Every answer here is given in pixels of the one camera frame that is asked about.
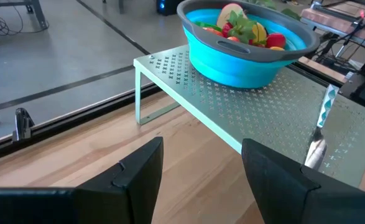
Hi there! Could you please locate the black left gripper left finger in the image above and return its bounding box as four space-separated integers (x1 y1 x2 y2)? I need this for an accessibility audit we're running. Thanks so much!
0 136 164 224

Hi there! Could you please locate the mint green perforated rack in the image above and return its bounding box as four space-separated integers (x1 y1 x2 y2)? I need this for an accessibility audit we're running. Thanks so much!
133 45 365 189

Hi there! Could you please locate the black floor cable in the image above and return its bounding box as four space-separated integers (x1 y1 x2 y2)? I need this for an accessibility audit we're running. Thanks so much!
0 6 24 35

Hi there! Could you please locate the wooden table with blue legs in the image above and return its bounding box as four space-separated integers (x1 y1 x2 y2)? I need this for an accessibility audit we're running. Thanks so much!
300 0 365 50

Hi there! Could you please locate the blue collapsible colander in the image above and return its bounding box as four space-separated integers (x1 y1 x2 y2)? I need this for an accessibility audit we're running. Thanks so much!
176 0 321 90

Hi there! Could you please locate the yellow toy lemon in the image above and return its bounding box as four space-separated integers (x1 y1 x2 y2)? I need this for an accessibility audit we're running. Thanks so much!
252 22 268 45

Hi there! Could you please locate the green toy fruit half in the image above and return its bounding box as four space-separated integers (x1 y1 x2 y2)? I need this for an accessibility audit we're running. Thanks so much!
194 21 223 32

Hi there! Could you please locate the silver toy knife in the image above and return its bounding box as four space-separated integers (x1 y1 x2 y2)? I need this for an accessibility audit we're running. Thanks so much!
303 83 340 170

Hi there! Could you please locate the grey metal desk frame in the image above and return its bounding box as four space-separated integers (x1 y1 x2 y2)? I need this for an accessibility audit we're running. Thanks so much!
0 0 49 30

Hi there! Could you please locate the black computer tower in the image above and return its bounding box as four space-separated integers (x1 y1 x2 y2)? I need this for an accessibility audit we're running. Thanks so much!
156 0 183 16

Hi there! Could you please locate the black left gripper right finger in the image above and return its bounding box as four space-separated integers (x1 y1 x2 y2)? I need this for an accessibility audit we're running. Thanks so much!
241 138 365 224

